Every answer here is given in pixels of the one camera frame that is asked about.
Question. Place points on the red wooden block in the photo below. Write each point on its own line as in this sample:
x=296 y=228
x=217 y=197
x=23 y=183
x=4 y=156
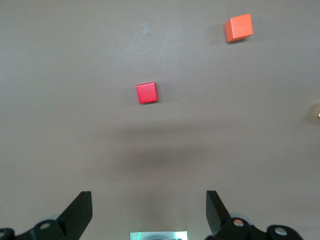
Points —
x=147 y=93

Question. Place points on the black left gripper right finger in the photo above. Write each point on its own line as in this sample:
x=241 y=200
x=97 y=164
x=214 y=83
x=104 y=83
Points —
x=217 y=215

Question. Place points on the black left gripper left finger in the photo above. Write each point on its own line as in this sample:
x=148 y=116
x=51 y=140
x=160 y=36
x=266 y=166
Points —
x=72 y=220

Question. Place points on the orange wooden block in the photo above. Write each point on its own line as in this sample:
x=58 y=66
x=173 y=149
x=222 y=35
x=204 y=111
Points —
x=240 y=27

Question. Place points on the yellow wooden block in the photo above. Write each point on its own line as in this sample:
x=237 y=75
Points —
x=319 y=114

